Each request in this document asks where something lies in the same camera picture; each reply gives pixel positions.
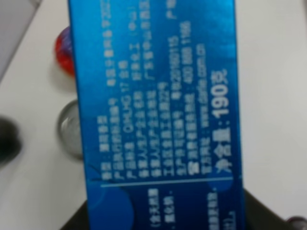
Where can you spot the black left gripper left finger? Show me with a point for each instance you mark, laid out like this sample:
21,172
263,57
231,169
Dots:
79,220

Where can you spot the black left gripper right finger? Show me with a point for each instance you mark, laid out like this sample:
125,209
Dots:
259,217

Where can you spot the blue toothpaste box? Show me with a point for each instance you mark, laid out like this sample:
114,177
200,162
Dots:
159,112

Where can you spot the dark red object bottom right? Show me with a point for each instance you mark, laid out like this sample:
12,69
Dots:
298,223

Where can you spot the dark blurry object left edge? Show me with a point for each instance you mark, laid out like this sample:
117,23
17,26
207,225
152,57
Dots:
10,142

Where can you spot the red blue round object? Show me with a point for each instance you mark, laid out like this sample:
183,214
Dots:
63,52

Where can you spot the silver round can top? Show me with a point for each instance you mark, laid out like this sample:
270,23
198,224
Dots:
69,131

